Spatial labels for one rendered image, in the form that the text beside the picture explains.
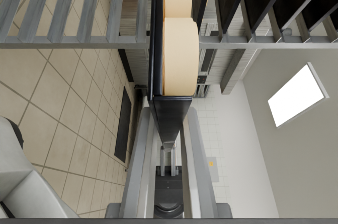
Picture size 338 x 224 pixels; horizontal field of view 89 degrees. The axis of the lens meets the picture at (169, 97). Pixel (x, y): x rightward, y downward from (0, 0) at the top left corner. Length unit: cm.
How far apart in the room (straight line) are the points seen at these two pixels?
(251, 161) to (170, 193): 425
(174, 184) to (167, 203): 5
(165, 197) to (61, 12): 66
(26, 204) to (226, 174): 416
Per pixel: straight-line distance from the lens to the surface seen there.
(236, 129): 473
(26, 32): 75
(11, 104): 116
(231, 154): 449
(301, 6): 63
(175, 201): 44
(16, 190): 38
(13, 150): 37
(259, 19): 61
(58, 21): 73
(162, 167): 41
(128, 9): 262
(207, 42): 60
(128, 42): 60
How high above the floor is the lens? 77
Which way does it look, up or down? 1 degrees up
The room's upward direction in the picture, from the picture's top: 90 degrees clockwise
